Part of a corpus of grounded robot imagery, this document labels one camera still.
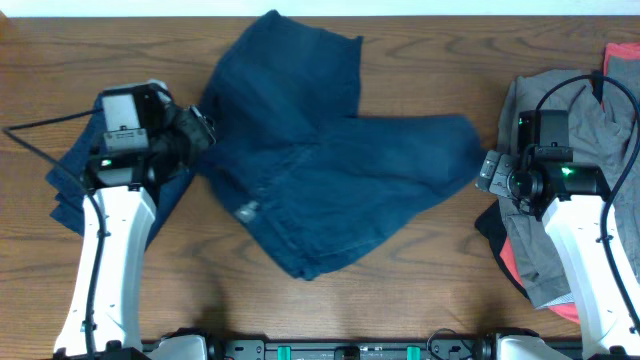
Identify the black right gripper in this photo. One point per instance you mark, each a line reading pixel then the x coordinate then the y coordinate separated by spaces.
pixel 495 174

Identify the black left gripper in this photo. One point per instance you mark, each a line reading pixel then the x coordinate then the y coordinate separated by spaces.
pixel 200 137

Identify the dark blue denim shorts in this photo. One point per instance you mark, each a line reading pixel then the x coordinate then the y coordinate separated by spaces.
pixel 314 183

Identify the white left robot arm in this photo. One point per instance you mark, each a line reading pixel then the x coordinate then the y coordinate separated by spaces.
pixel 119 206

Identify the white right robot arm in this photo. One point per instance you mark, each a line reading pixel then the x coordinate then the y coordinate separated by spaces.
pixel 580 235

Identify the black garment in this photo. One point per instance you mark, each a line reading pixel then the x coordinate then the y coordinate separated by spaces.
pixel 489 224

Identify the coral red garment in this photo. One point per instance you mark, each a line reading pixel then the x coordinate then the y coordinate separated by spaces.
pixel 602 131

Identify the grey shirt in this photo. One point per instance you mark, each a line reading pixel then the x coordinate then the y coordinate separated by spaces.
pixel 624 75

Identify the folded dark blue shorts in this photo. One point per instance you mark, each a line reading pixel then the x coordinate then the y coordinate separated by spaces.
pixel 69 211

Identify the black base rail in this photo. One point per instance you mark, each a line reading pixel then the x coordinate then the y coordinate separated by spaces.
pixel 444 343

